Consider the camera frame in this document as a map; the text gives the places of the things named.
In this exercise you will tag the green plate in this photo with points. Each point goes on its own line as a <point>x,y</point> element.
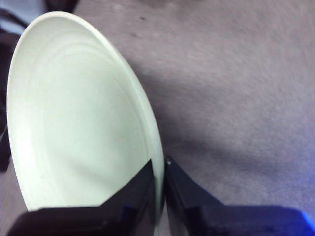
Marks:
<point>73,110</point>

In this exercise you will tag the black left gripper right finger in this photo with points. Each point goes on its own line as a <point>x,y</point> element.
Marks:
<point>209,221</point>

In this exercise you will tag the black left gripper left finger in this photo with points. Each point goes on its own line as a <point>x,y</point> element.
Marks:
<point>110,218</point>

